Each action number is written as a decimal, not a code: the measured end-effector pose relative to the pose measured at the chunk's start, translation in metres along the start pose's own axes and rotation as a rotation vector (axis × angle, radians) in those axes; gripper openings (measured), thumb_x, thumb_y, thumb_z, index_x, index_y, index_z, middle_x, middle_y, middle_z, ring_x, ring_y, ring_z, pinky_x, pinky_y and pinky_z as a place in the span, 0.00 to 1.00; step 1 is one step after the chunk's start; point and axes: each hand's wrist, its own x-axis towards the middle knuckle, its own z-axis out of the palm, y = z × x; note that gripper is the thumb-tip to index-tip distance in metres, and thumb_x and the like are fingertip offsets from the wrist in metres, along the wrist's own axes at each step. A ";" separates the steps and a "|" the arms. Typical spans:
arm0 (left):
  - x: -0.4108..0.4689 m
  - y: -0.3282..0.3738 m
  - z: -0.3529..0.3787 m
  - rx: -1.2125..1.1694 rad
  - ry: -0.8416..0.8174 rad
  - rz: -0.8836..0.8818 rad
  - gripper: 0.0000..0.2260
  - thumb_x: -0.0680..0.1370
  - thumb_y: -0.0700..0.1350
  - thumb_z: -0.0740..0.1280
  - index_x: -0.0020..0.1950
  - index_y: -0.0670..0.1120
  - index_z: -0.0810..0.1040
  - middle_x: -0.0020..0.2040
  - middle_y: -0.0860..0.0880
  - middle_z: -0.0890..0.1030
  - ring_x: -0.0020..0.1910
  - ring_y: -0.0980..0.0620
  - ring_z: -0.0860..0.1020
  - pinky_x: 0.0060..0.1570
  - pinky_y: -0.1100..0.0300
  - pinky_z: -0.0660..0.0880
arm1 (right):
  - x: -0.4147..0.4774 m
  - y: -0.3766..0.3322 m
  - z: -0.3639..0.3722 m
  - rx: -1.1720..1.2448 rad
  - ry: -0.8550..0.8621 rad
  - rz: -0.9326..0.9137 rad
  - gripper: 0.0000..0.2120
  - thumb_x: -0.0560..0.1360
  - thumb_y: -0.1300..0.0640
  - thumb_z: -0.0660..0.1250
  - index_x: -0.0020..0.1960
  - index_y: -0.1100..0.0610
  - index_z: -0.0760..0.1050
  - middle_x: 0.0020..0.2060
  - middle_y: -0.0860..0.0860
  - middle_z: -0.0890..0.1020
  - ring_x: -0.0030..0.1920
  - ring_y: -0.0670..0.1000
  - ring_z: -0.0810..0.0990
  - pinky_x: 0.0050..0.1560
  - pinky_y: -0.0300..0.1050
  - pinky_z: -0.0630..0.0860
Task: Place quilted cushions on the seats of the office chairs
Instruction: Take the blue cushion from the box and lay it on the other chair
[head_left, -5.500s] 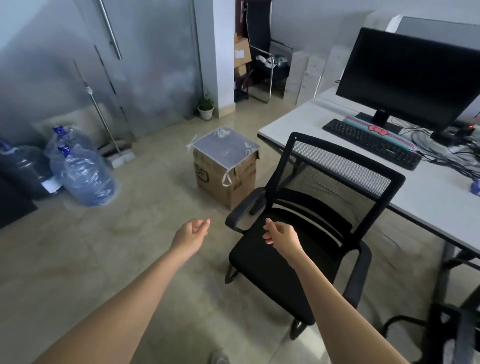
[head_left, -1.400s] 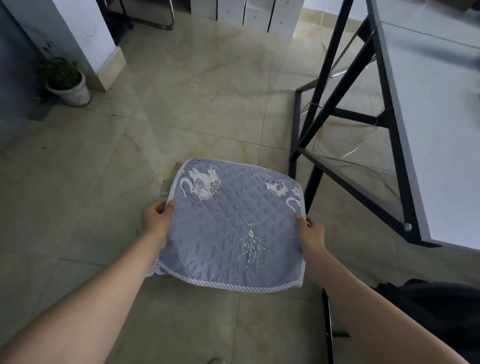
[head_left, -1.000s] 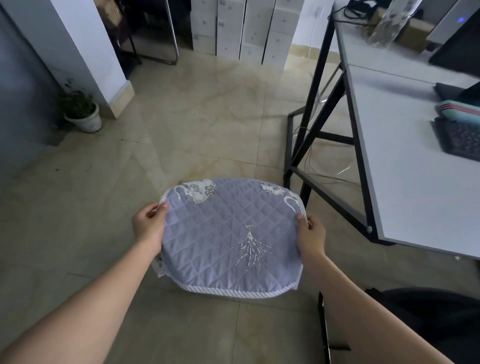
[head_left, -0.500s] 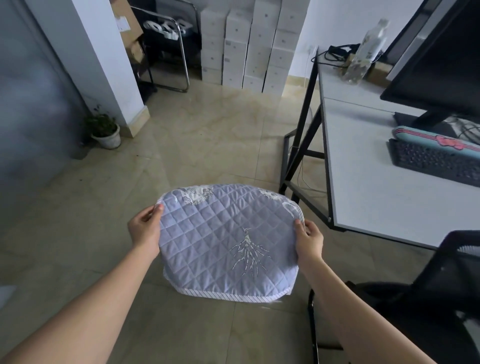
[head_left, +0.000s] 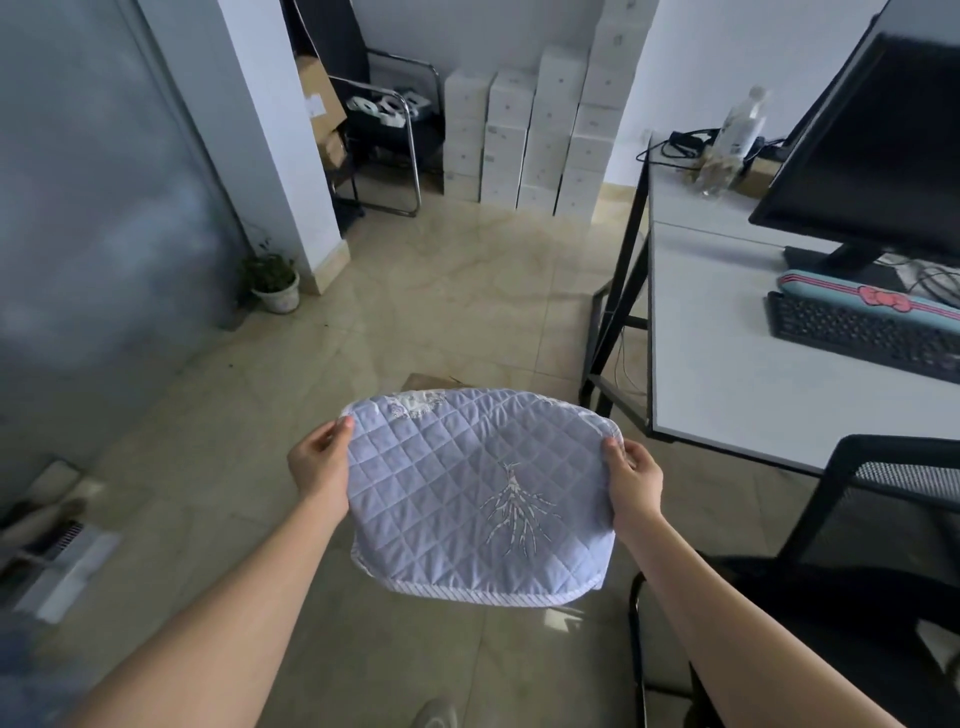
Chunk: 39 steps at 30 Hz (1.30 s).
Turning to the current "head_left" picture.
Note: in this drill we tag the person's left hand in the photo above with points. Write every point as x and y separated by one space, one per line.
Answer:
322 469

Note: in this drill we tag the person's right hand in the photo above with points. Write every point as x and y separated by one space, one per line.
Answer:
637 487

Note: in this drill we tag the blue quilted cushion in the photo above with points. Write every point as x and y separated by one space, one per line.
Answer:
450 495

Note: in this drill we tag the black mesh chair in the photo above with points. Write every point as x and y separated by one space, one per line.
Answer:
862 615

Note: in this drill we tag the person's right forearm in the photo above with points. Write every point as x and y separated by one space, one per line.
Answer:
742 637

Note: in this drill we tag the person's left forearm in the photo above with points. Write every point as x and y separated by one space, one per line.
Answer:
225 622

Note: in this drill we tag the person's left shoe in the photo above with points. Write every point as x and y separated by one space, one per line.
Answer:
435 714

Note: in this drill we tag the brown cardboard box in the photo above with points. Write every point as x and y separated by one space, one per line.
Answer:
431 382

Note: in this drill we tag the potted plant in white pot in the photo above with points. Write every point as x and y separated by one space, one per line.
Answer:
277 289

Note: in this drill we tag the black keyboard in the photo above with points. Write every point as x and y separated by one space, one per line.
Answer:
855 334

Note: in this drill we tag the teal wrist rest pink bow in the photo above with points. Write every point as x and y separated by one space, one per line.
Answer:
825 289

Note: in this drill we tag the clear plastic bottle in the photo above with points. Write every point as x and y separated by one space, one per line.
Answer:
731 142

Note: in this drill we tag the stacked cardboard boxes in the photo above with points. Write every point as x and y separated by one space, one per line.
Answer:
319 105

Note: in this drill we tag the stack of white boxes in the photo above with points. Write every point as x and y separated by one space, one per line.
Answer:
540 135

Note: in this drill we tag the black computer monitor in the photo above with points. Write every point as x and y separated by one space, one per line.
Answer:
877 150

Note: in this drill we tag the black metal desk frame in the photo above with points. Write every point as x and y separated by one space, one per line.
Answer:
619 300

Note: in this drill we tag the chrome frame black chair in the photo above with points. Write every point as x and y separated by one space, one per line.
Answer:
382 150

